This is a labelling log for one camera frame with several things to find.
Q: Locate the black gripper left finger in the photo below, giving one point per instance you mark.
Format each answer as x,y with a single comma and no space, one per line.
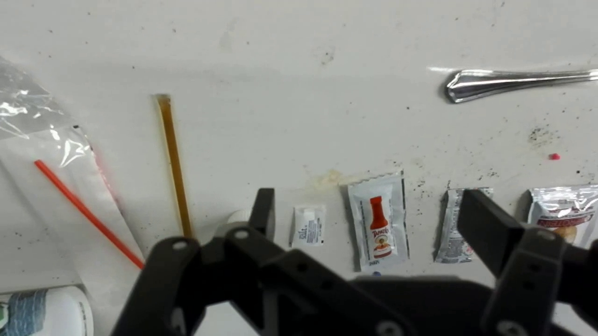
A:
262,211

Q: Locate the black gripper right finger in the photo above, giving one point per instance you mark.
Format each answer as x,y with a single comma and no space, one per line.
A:
492,230

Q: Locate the grey condiment packet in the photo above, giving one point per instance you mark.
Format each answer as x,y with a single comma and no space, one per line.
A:
449,236

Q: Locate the small white salt packet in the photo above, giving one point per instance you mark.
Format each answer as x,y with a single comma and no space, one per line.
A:
309,224

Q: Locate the silver ketchup packet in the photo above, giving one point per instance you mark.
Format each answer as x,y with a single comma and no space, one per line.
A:
566,208

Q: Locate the tiny red crumb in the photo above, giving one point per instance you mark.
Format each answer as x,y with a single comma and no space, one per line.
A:
553,157

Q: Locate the amber honey stick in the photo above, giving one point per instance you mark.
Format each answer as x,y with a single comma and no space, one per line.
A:
172,155

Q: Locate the hot sauce packet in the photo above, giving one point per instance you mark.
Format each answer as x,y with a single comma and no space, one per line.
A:
380,226

